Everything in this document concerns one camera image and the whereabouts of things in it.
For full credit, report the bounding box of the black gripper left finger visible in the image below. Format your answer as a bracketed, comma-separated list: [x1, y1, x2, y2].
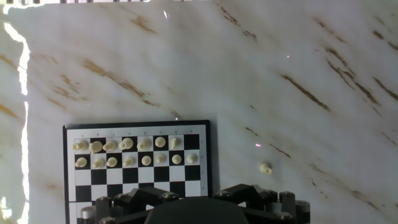
[80, 185, 180, 224]

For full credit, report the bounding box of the marble pattern table sheet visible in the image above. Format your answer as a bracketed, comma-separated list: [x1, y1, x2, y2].
[0, 2, 398, 224]

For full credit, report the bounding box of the white chess queen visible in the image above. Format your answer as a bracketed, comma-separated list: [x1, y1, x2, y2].
[136, 138, 153, 151]

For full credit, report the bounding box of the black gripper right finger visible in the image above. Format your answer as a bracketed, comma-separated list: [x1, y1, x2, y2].
[213, 183, 311, 224]

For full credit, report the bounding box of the white chess king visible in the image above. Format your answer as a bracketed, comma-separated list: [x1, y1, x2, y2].
[118, 137, 134, 151]

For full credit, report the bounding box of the black white folding chessboard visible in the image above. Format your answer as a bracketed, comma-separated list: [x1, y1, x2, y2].
[62, 119, 213, 224]

